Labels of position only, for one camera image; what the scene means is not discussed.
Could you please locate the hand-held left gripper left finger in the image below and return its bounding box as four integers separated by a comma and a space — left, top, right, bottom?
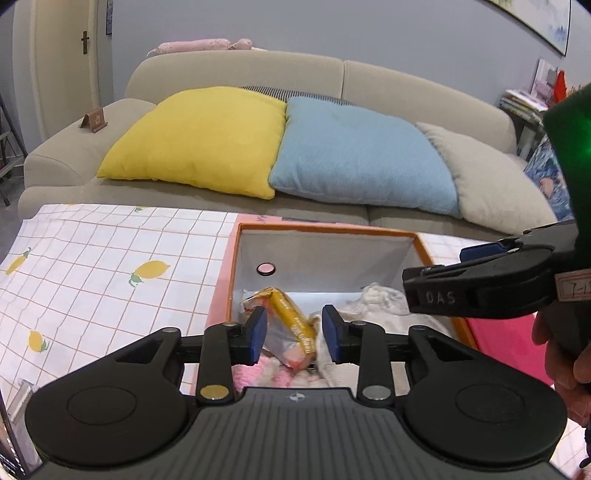
108, 305, 269, 403

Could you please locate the beige pillow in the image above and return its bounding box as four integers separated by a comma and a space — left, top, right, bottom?
416, 121, 559, 236

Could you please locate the brown phone stand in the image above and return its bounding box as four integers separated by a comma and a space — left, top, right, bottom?
78, 107, 108, 132

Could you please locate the metal ladder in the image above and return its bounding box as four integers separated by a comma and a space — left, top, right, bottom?
0, 92, 26, 206

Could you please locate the pink long plush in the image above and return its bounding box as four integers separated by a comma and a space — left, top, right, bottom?
148, 38, 254, 57

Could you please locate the pink fluffy cloth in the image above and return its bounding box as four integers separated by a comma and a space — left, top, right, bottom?
231, 355, 324, 389

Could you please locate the yellow snack packet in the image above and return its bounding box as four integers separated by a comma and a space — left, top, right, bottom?
241, 286, 319, 370

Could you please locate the light blue pillow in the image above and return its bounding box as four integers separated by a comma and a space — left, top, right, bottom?
269, 96, 462, 219

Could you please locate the person's right hand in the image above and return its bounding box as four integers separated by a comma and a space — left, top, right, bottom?
531, 313, 591, 423

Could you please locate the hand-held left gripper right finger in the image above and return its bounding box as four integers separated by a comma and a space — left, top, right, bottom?
322, 305, 485, 401

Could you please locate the lemon print tablecloth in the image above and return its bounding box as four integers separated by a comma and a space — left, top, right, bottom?
0, 203, 591, 480

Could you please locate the dark device with silver edge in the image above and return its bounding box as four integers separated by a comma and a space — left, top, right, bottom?
0, 378, 40, 480

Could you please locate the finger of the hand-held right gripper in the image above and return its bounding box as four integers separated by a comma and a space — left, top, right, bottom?
460, 220, 578, 265
402, 242, 575, 320

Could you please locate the beige sofa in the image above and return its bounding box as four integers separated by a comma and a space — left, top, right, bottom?
18, 48, 559, 241

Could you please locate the framed wall painting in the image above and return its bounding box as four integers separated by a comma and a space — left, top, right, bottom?
485, 0, 571, 58

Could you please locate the stack of books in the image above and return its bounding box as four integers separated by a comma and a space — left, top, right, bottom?
499, 88, 550, 123

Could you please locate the white fluffy cloth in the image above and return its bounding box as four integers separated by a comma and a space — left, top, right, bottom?
310, 284, 455, 391

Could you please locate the blue printed pillow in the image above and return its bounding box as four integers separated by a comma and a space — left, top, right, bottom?
524, 136, 573, 222

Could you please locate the orange cardboard box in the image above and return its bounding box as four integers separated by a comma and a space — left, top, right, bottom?
205, 222, 478, 370

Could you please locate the grey desk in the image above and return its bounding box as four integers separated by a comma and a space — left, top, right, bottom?
513, 111, 552, 160

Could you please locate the grey striped cushion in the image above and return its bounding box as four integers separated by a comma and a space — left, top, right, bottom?
238, 84, 356, 107

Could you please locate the pink transparent box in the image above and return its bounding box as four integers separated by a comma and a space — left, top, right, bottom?
466, 316, 555, 386

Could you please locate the yellow pillow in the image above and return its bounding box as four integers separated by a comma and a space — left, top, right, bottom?
96, 87, 288, 200

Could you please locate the cream door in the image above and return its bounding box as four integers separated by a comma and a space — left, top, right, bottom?
14, 0, 100, 153

